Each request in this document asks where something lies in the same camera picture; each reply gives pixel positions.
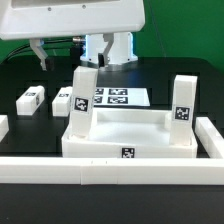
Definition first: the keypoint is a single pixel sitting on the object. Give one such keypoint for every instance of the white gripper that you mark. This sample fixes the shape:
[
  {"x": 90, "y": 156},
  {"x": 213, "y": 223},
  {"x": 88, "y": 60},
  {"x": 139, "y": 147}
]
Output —
[{"x": 28, "y": 19}]

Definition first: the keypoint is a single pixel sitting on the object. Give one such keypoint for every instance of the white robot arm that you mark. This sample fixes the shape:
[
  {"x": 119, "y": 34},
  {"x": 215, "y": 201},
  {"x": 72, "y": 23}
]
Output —
[{"x": 110, "y": 50}]

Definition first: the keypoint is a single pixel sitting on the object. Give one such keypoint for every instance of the white left fence piece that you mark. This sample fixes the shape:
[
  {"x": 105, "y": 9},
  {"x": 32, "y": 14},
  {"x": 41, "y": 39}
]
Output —
[{"x": 4, "y": 128}]

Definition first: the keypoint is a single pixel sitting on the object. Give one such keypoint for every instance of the white marker plate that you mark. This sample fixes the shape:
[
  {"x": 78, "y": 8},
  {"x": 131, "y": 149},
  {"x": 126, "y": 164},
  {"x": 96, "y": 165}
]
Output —
[{"x": 108, "y": 96}]

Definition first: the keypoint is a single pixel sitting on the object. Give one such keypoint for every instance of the white desk top tray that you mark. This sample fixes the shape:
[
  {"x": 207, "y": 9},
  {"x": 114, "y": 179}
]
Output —
[{"x": 127, "y": 133}]

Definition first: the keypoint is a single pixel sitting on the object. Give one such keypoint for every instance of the white front fence wall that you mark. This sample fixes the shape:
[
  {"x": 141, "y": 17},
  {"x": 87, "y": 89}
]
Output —
[{"x": 46, "y": 170}]

